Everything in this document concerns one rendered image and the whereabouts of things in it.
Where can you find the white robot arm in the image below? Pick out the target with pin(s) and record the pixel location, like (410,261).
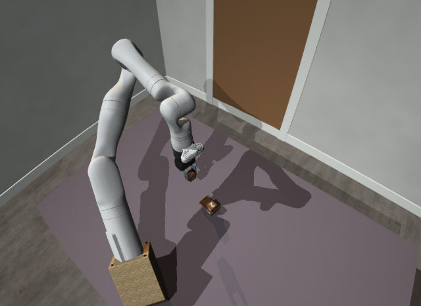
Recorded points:
(103,172)

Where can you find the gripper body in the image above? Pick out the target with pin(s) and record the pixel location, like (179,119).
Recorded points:
(185,152)

